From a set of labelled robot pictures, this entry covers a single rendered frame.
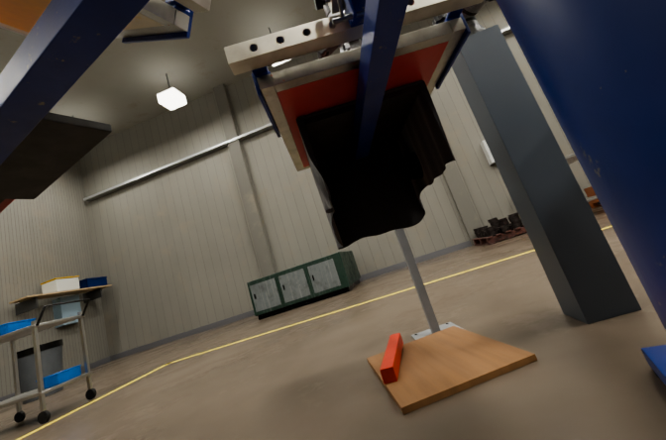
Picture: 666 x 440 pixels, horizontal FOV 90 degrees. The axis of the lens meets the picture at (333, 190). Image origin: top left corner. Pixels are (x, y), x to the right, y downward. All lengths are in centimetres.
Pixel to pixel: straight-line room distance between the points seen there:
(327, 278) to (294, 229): 231
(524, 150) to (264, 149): 744
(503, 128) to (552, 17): 131
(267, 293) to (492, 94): 534
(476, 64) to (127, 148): 993
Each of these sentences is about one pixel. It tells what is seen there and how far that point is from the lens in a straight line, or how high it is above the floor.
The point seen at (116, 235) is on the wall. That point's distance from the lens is 1047.
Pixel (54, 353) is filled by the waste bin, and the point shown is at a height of 55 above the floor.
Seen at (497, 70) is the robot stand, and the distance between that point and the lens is 160.
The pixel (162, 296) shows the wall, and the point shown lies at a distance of 955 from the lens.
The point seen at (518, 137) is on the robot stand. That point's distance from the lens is 151.
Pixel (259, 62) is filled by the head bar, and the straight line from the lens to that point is 91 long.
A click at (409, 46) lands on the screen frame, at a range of 100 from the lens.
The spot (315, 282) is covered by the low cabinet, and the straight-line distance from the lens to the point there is 594.
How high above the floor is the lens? 46
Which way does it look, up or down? 13 degrees up
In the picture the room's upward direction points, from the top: 18 degrees counter-clockwise
